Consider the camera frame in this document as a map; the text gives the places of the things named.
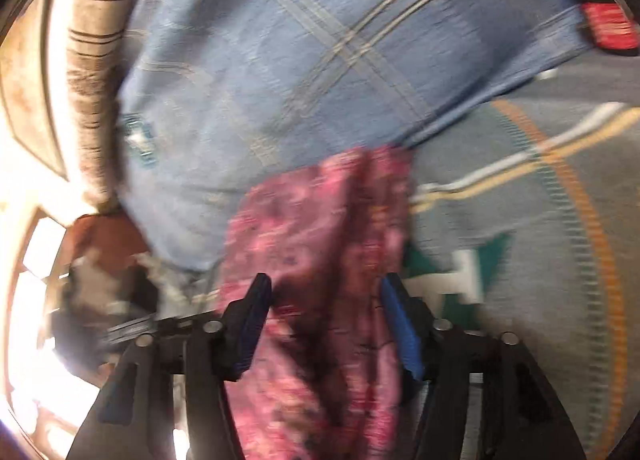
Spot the pink patterned small garment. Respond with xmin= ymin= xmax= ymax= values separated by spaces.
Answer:
xmin=217 ymin=144 xmax=417 ymax=460

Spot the red patterned cloth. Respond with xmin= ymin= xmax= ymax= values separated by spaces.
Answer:
xmin=580 ymin=0 xmax=640 ymax=54

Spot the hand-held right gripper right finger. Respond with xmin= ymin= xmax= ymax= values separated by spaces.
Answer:
xmin=381 ymin=273 xmax=589 ymax=460

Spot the brown plaid cloth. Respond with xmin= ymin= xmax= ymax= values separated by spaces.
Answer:
xmin=64 ymin=0 xmax=168 ymax=213

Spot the grey striped bed sheet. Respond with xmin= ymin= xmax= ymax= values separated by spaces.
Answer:
xmin=400 ymin=50 xmax=640 ymax=460

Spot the blue plaid cloth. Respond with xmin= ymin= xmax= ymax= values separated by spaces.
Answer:
xmin=117 ymin=0 xmax=597 ymax=275

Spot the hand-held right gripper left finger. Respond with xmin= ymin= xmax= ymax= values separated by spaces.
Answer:
xmin=65 ymin=273 xmax=274 ymax=460

